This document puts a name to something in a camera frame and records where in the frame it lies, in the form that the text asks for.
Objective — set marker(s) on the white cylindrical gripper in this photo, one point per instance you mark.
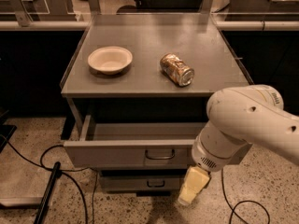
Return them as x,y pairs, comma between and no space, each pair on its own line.
203,160

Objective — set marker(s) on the grey top drawer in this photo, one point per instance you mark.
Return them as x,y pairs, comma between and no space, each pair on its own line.
122,146

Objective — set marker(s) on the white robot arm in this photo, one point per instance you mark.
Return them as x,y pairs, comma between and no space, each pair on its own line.
237,117

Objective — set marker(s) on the grey metal drawer cabinet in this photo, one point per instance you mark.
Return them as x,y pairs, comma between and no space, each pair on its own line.
142,92

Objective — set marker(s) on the crushed gold drink can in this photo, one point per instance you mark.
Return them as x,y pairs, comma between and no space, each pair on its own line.
178,71

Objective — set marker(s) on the black metal stand leg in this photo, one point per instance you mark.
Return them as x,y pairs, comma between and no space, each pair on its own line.
43,207

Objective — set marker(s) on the white paper bowl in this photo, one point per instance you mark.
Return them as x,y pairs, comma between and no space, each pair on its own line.
110,60

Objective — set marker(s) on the white horizontal rail pipe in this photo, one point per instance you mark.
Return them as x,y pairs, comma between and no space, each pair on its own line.
221,25

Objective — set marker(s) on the grey metal bracket post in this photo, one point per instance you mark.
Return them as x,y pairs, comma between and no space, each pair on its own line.
21,14

